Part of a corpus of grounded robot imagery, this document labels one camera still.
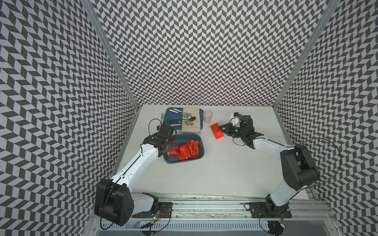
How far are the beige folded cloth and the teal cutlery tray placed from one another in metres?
0.01

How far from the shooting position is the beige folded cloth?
1.05 meters

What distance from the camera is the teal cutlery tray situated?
1081mm
